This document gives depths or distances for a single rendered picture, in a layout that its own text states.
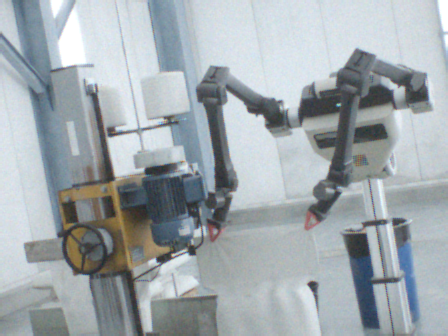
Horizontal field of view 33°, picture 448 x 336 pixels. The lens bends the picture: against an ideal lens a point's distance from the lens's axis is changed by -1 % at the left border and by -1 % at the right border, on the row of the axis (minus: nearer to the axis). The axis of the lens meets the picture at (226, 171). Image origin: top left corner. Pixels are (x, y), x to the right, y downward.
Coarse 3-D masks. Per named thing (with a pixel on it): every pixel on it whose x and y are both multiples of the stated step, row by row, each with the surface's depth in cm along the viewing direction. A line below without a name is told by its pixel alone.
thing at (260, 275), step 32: (288, 224) 290; (224, 256) 302; (256, 256) 295; (288, 256) 291; (224, 288) 302; (256, 288) 293; (288, 288) 287; (224, 320) 297; (256, 320) 289; (288, 320) 284
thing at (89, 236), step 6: (84, 234) 264; (90, 234) 264; (102, 234) 263; (108, 234) 265; (84, 240) 265; (90, 240) 264; (96, 240) 263; (108, 240) 264; (96, 246) 263; (108, 246) 263; (96, 252) 264; (102, 252) 262; (108, 252) 264; (90, 258) 265; (96, 258) 264
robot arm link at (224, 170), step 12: (204, 108) 282; (216, 108) 280; (216, 120) 282; (216, 132) 285; (216, 144) 288; (216, 156) 291; (228, 156) 292; (216, 168) 294; (228, 168) 293; (216, 180) 297; (228, 180) 293
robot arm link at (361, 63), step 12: (348, 60) 259; (360, 60) 258; (372, 60) 257; (384, 60) 267; (348, 72) 258; (360, 72) 255; (384, 72) 269; (396, 72) 276; (408, 72) 281; (420, 72) 284; (348, 84) 259; (396, 84) 290; (420, 84) 288
